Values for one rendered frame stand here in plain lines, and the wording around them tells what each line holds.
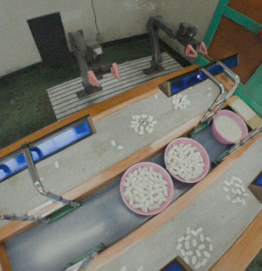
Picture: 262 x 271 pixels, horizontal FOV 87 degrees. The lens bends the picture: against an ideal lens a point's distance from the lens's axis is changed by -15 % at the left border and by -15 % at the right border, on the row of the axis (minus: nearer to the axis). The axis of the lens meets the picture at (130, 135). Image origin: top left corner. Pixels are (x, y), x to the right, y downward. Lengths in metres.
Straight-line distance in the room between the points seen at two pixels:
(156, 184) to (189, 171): 0.20
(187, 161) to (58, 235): 0.80
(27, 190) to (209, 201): 0.96
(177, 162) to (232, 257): 0.55
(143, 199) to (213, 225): 0.38
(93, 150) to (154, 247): 0.58
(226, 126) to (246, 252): 0.77
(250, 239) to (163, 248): 0.46
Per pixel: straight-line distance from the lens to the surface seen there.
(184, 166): 0.94
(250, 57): 1.36
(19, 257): 1.04
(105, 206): 0.89
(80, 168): 0.88
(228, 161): 1.06
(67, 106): 1.22
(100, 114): 1.00
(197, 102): 1.24
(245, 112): 1.37
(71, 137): 0.58
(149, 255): 0.84
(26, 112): 2.32
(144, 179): 0.85
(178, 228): 0.87
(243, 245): 1.02
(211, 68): 0.95
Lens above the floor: 1.56
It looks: 60 degrees down
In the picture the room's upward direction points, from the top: 7 degrees clockwise
